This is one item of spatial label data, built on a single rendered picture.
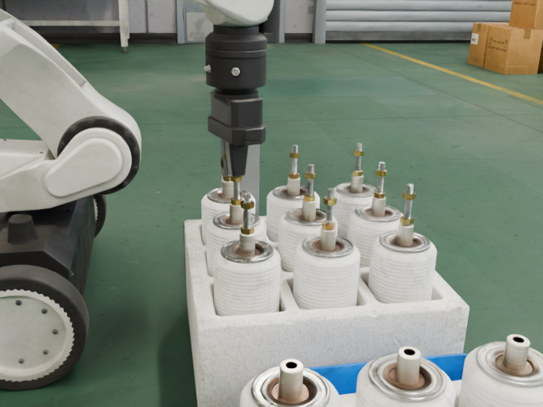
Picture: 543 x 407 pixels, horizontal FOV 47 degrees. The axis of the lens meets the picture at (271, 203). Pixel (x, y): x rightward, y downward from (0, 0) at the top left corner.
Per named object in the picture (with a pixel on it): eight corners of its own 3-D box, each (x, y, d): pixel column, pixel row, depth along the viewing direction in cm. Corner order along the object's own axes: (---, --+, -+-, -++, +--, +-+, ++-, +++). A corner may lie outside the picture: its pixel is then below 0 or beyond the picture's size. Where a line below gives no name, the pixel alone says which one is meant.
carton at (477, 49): (503, 62, 481) (508, 22, 471) (519, 67, 459) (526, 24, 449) (467, 62, 476) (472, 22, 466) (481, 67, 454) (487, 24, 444)
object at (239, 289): (208, 375, 91) (206, 264, 84) (221, 340, 100) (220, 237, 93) (274, 382, 90) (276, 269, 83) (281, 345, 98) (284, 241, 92)
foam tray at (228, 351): (200, 437, 89) (197, 328, 82) (187, 302, 124) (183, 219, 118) (455, 409, 95) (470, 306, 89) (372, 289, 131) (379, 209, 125)
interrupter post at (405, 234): (392, 243, 93) (394, 223, 91) (403, 240, 94) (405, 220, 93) (405, 249, 91) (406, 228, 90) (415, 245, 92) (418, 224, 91)
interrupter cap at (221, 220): (268, 220, 101) (268, 216, 100) (244, 236, 94) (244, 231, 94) (229, 211, 104) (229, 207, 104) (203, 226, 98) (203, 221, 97)
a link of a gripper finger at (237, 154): (228, 176, 95) (227, 136, 93) (246, 174, 97) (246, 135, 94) (232, 179, 94) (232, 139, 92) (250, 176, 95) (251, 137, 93)
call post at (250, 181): (225, 285, 131) (223, 143, 121) (221, 270, 138) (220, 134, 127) (258, 283, 133) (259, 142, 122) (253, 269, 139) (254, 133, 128)
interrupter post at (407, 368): (399, 389, 60) (402, 360, 59) (389, 374, 62) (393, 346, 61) (423, 386, 61) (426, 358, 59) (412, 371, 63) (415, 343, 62)
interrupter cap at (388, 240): (368, 241, 93) (368, 237, 93) (401, 230, 97) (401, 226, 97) (406, 259, 87) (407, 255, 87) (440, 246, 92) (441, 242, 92)
